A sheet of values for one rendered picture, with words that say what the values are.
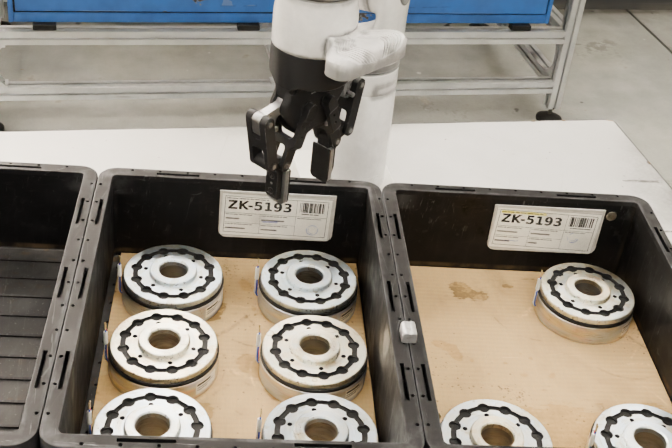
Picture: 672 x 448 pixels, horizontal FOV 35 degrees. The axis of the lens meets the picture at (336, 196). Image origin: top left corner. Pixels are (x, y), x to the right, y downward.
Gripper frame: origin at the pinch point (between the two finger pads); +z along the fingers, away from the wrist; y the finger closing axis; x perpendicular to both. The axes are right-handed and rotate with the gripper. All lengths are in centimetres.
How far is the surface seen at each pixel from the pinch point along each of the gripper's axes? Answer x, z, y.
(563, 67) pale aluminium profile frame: -76, 82, -207
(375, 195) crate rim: 0.4, 7.2, -12.2
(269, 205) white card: -8.3, 10.0, -5.2
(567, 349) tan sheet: 23.3, 17.2, -18.0
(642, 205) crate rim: 20.9, 7.2, -33.8
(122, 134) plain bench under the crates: -57, 30, -24
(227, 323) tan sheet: -3.1, 17.2, 5.6
